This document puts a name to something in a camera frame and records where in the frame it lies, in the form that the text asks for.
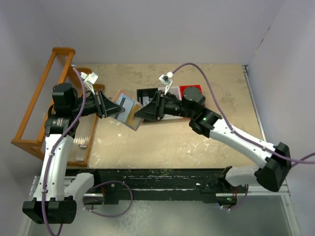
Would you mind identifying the pink leather card holder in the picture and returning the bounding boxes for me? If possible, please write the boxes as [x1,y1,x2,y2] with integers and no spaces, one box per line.
[112,90,144,131]

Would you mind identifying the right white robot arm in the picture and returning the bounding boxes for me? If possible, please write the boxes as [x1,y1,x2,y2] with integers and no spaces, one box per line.
[134,87,292,192]

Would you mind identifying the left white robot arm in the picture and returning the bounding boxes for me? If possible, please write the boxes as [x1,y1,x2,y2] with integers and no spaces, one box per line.
[22,83,124,224]

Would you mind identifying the grey cards in black bin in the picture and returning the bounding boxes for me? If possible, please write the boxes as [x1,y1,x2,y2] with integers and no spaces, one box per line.
[142,96,152,105]

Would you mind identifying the white plastic bin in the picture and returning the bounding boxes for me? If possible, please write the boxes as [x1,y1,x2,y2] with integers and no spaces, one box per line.
[161,86,183,121]

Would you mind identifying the black plastic bin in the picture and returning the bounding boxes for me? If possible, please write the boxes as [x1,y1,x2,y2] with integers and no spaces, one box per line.
[136,88,158,107]

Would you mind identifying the red plastic bin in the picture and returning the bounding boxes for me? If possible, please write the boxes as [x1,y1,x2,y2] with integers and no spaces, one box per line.
[179,85,203,98]

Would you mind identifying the orange wooden rack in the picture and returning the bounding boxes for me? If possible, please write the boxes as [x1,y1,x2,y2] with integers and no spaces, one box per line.
[11,47,98,167]

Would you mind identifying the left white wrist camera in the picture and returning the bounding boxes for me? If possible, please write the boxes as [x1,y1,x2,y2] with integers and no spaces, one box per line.
[81,72,98,94]

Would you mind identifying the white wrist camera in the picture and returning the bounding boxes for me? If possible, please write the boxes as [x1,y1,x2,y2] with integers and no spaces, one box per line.
[158,71,173,94]
[81,72,98,94]

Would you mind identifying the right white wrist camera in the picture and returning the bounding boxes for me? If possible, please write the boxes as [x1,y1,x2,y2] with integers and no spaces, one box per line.
[158,71,173,94]

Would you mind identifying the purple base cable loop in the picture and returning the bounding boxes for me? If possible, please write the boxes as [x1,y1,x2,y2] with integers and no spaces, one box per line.
[82,180,133,218]

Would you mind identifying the black metal base frame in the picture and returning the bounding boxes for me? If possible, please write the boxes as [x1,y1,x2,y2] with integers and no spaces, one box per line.
[61,168,247,205]

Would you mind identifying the aluminium rail frame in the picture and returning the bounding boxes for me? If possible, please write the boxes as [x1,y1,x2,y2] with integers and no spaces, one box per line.
[242,64,293,197]

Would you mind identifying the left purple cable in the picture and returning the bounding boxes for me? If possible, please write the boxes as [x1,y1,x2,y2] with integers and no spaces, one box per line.
[40,67,88,236]

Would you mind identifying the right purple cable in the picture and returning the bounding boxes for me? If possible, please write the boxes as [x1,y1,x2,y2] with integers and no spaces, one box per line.
[172,62,315,164]

